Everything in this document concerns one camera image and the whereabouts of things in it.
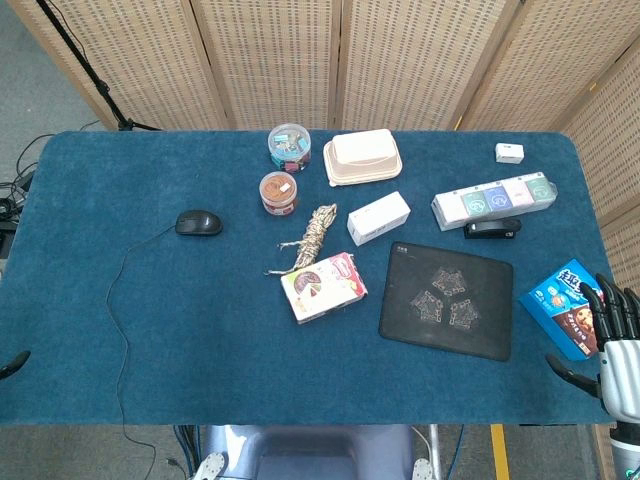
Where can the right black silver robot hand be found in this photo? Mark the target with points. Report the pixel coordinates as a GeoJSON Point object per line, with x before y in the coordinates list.
{"type": "Point", "coordinates": [620, 370]}

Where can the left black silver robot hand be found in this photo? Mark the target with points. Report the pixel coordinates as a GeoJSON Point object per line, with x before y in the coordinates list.
{"type": "Point", "coordinates": [15, 362]}

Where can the black computer mouse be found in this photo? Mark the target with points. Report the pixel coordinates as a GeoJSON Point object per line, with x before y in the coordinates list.
{"type": "Point", "coordinates": [199, 223]}

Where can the black patterned mouse pad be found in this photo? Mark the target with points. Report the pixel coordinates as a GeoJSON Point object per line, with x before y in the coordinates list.
{"type": "Point", "coordinates": [445, 300]}

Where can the blue chocolate cookie box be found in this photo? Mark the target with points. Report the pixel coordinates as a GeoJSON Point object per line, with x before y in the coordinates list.
{"type": "Point", "coordinates": [555, 305]}

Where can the blue carpet table cover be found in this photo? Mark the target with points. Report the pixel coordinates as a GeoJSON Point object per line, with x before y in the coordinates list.
{"type": "Point", "coordinates": [200, 340]}

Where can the black stapler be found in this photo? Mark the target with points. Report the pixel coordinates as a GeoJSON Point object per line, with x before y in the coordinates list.
{"type": "Point", "coordinates": [492, 229]}

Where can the metal table leg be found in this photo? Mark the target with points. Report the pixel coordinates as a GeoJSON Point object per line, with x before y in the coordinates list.
{"type": "Point", "coordinates": [436, 450]}

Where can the row of tissue packs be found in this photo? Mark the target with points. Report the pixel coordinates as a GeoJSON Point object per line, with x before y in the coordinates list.
{"type": "Point", "coordinates": [492, 200]}

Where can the small white box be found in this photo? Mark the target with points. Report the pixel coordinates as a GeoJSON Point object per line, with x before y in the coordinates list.
{"type": "Point", "coordinates": [509, 153]}

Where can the white rectangular cardboard box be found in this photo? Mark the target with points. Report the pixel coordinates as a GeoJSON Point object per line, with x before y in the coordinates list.
{"type": "Point", "coordinates": [379, 217]}

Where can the black tripod stand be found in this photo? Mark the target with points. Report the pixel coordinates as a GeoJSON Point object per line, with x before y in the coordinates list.
{"type": "Point", "coordinates": [95, 80]}

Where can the blue-grey robot torso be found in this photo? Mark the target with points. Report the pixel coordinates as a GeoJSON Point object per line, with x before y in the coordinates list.
{"type": "Point", "coordinates": [310, 450]}

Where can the white red biscuit box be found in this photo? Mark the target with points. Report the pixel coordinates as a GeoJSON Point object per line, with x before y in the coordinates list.
{"type": "Point", "coordinates": [322, 287]}

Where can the clear jar with brown contents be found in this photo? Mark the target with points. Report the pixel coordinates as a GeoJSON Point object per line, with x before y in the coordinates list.
{"type": "Point", "coordinates": [278, 192]}

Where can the beige plastic lunch container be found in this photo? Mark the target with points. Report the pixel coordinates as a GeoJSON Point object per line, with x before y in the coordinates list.
{"type": "Point", "coordinates": [362, 157]}

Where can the clear jar of binder clips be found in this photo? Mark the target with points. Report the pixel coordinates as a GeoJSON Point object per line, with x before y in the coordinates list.
{"type": "Point", "coordinates": [289, 147]}

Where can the woven wooden folding screen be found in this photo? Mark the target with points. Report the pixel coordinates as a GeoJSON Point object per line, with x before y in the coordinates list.
{"type": "Point", "coordinates": [270, 60]}

